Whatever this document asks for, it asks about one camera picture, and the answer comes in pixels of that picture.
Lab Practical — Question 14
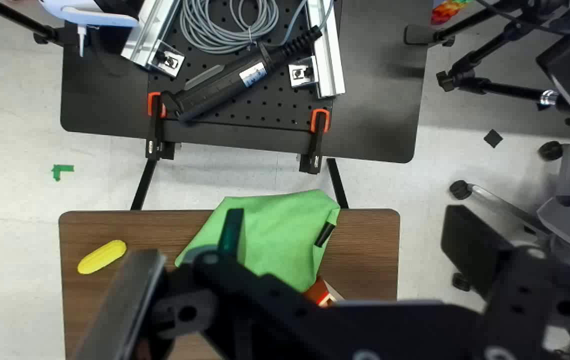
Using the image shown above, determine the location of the green cloth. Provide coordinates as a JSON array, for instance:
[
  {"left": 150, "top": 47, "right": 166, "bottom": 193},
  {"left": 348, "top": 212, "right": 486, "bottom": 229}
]
[{"left": 173, "top": 190, "right": 339, "bottom": 293}]

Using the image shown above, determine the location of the black camera tripod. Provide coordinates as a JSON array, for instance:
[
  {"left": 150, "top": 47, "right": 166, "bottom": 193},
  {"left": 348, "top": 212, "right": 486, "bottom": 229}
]
[{"left": 404, "top": 0, "right": 570, "bottom": 112}]

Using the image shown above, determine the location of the wooden drawer box orange front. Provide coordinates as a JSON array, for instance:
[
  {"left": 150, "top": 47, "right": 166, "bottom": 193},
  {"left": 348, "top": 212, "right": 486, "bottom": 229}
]
[{"left": 304, "top": 279, "right": 344, "bottom": 306}]

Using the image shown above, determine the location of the black handheld power tool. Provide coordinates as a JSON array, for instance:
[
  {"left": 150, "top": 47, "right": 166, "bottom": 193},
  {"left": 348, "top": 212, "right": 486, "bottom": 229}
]
[{"left": 161, "top": 26, "right": 321, "bottom": 125}]

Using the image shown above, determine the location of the grey coiled cable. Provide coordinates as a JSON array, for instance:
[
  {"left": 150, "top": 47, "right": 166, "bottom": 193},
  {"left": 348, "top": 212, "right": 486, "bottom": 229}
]
[{"left": 177, "top": 0, "right": 279, "bottom": 56}]

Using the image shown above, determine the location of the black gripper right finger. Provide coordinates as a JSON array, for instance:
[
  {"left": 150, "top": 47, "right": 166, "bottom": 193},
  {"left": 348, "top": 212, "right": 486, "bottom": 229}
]
[{"left": 255, "top": 277, "right": 486, "bottom": 360}]

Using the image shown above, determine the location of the right aluminium rail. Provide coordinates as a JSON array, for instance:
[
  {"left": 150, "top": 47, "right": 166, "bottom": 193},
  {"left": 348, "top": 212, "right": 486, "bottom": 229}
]
[{"left": 287, "top": 0, "right": 346, "bottom": 98}]

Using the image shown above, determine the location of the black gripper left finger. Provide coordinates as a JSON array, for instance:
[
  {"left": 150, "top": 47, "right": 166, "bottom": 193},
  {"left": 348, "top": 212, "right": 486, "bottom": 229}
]
[{"left": 143, "top": 250, "right": 258, "bottom": 360}]

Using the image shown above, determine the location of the orange black right clamp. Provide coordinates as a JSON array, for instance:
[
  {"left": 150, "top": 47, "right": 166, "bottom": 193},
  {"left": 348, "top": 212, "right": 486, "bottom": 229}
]
[{"left": 300, "top": 108, "right": 331, "bottom": 174}]

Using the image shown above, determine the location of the brown wooden desk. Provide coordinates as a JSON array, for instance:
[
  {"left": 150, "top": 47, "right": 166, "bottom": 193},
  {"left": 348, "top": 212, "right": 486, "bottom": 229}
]
[{"left": 58, "top": 211, "right": 399, "bottom": 360}]

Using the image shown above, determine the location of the black perforated mounting table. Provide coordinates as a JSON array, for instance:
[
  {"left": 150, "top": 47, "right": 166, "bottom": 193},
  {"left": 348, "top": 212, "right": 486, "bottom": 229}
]
[{"left": 60, "top": 0, "right": 427, "bottom": 162}]

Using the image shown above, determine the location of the orange black left clamp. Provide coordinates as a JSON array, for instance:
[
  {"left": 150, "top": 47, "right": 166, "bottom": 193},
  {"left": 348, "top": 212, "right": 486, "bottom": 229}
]
[{"left": 145, "top": 92, "right": 176, "bottom": 161}]

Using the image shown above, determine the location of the left aluminium rail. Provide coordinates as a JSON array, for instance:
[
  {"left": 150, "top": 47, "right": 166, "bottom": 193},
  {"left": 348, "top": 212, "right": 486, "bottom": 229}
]
[{"left": 120, "top": 0, "right": 183, "bottom": 78}]

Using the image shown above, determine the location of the orange black clamp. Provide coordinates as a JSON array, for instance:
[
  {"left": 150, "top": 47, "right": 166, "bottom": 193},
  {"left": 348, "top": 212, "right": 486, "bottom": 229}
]
[
  {"left": 145, "top": 92, "right": 176, "bottom": 161},
  {"left": 300, "top": 108, "right": 331, "bottom": 174}
]

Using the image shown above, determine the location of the grey office chair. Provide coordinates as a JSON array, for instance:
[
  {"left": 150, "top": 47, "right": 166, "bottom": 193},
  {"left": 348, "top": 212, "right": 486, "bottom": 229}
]
[{"left": 440, "top": 32, "right": 570, "bottom": 317}]

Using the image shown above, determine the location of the yellow corn toy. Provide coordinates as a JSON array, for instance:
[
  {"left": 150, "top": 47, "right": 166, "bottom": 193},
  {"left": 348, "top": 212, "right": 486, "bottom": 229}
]
[{"left": 76, "top": 240, "right": 128, "bottom": 277}]

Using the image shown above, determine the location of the aluminium rail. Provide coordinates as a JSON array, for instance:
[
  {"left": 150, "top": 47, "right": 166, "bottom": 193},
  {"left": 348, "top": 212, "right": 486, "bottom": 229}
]
[
  {"left": 287, "top": 0, "right": 346, "bottom": 98},
  {"left": 120, "top": 0, "right": 183, "bottom": 78}
]

